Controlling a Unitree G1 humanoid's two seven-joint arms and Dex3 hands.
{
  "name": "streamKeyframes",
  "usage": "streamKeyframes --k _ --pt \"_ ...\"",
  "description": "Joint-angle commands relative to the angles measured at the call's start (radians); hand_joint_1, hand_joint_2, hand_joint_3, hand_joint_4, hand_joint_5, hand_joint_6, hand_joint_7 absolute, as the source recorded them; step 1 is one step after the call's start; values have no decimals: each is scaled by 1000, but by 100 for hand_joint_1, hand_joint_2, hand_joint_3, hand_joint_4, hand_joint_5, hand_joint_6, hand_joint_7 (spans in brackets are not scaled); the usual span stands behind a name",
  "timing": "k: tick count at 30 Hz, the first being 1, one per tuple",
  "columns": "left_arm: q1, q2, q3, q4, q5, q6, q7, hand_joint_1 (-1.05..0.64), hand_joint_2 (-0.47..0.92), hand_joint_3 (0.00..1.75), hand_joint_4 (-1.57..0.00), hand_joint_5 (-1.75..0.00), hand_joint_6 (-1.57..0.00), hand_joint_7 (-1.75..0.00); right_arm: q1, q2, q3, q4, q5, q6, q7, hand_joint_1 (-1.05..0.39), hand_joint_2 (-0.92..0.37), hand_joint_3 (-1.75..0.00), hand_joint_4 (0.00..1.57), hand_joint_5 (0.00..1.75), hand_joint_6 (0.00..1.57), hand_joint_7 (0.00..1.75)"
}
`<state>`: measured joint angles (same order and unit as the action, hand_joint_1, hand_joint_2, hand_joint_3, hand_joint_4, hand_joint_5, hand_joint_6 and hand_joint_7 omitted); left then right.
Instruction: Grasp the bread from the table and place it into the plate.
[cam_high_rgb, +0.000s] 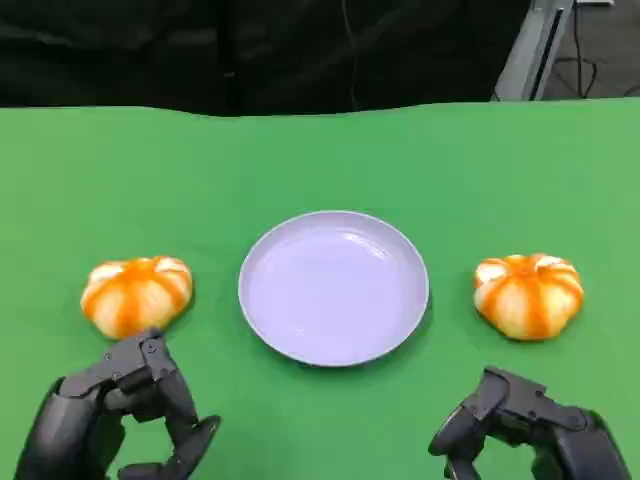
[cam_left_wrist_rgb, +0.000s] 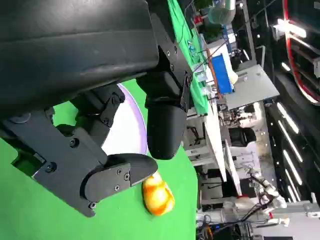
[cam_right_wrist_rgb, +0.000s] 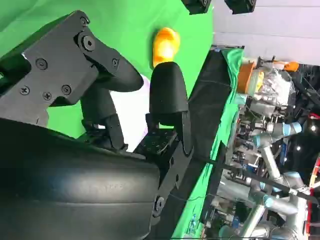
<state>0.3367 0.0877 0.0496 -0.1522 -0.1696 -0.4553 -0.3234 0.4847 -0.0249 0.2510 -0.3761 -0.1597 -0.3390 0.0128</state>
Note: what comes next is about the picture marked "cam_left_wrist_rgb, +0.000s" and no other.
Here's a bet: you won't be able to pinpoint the white table board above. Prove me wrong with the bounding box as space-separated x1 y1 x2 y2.
204 99 228 183

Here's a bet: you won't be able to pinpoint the pale green round container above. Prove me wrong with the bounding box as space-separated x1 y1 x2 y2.
208 0 236 25

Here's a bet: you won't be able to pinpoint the black office chair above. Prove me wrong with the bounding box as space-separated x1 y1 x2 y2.
228 127 258 148

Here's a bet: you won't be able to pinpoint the red curved tube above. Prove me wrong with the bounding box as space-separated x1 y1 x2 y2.
282 0 320 106

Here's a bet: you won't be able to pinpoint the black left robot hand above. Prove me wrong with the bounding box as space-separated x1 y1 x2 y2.
0 0 195 218

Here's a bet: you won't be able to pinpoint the bright white lamp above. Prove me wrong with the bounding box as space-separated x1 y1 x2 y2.
273 18 308 40

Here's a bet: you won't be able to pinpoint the lilac plate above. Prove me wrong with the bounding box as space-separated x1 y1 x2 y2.
101 83 148 157

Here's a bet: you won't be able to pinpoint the black floor cables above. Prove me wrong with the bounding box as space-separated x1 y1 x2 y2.
196 203 266 240

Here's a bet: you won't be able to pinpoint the green table cloth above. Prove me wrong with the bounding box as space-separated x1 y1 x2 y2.
0 79 200 240

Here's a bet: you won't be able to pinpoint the blue box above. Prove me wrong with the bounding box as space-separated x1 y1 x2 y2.
210 53 235 95

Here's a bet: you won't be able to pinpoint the grey desk top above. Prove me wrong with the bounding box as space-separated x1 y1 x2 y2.
224 64 280 110

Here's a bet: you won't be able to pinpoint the orange and white bread roll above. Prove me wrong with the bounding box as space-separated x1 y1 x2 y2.
141 172 176 216

